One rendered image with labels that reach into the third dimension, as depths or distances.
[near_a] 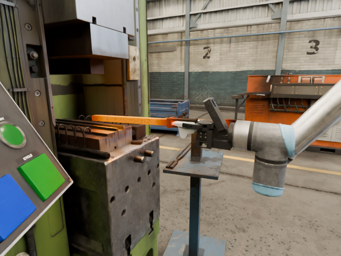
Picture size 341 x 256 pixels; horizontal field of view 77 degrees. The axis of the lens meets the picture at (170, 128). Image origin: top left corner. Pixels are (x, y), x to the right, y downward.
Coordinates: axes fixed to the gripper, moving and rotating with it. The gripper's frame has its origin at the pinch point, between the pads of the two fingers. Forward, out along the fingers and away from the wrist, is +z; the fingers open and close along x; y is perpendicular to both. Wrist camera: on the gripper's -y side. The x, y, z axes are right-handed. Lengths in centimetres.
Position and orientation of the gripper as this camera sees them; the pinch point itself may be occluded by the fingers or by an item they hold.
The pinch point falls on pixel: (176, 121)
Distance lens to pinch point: 76.4
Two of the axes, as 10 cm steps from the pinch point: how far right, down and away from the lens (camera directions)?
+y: -0.1, 9.7, 2.3
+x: 4.3, -2.0, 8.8
